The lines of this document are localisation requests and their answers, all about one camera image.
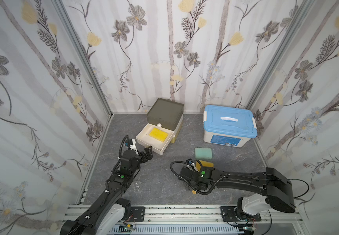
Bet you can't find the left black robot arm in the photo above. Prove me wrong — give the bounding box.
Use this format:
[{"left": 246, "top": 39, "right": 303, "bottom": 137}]
[{"left": 60, "top": 135, "right": 153, "bottom": 235}]

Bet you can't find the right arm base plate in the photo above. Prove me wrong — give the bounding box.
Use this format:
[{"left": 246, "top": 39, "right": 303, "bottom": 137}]
[{"left": 220, "top": 206, "right": 261, "bottom": 223}]

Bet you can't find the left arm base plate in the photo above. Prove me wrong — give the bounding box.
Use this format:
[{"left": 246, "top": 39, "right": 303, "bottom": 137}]
[{"left": 122, "top": 207, "right": 146, "bottom": 222}]

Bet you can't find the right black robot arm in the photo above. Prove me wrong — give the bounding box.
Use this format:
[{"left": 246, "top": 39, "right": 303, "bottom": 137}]
[{"left": 169, "top": 161, "right": 304, "bottom": 216}]

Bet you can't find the olive three-drawer cabinet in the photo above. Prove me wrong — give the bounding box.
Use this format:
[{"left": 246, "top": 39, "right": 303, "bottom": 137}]
[{"left": 146, "top": 98, "right": 184, "bottom": 143}]

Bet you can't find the white drawer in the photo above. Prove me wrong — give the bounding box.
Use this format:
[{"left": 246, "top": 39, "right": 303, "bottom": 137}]
[{"left": 136, "top": 124, "right": 174, "bottom": 155}]

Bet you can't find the bright yellow thin sponge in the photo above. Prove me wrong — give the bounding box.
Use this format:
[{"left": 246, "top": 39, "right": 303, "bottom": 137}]
[{"left": 149, "top": 128, "right": 168, "bottom": 143}]

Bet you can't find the white slotted cable duct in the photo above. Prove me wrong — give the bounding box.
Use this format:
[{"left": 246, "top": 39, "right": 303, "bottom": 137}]
[{"left": 102, "top": 224, "right": 244, "bottom": 235}]

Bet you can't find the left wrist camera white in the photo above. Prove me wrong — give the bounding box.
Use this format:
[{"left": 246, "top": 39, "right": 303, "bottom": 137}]
[{"left": 129, "top": 139, "right": 138, "bottom": 152}]

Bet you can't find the blue lidded storage box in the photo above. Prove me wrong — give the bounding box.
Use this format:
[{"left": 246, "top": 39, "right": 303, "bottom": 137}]
[{"left": 203, "top": 105, "right": 258, "bottom": 148}]

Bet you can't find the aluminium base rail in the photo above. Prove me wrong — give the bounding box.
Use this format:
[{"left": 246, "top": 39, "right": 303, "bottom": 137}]
[{"left": 64, "top": 205, "right": 310, "bottom": 235}]

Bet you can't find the green sponge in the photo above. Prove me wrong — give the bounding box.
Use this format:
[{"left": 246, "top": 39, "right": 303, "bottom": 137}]
[{"left": 194, "top": 148, "right": 212, "bottom": 160}]

